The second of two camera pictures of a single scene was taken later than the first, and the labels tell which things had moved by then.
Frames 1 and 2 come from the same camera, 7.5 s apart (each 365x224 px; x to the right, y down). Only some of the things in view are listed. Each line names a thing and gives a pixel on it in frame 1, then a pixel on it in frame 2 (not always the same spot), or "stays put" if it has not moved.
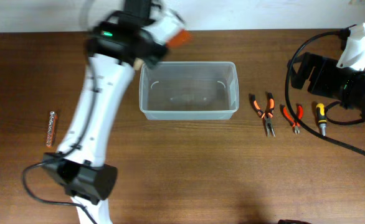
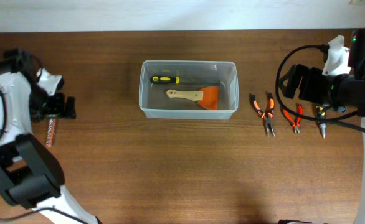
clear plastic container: x=190 y=91 stays put
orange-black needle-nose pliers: x=268 y=114 stays put
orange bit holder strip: x=51 y=128 stays put
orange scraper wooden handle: x=177 y=39 to x=207 y=97
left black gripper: x=154 y=59 to x=58 y=106
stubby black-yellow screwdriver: x=322 y=118 stays put
